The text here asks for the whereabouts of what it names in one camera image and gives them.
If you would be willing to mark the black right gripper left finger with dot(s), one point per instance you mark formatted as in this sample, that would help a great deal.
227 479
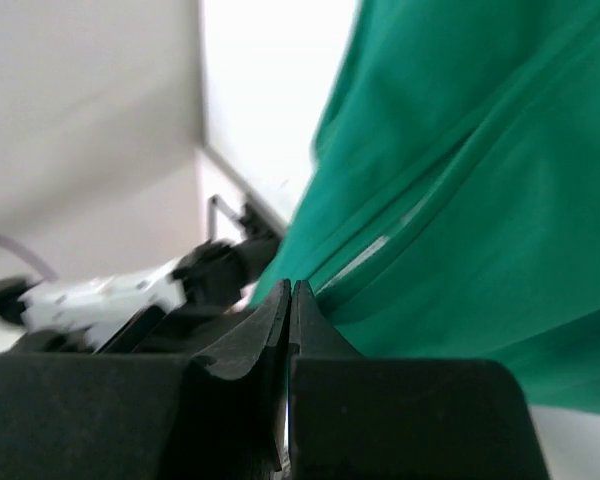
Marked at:
211 409

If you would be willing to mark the green jacket white lining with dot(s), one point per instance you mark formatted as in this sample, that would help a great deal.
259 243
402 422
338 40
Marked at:
455 207

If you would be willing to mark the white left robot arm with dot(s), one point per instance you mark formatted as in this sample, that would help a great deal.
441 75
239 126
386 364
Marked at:
92 315

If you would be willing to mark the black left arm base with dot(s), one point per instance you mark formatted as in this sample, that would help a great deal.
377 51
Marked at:
255 222

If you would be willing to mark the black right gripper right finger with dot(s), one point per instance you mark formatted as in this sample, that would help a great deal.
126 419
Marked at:
354 417

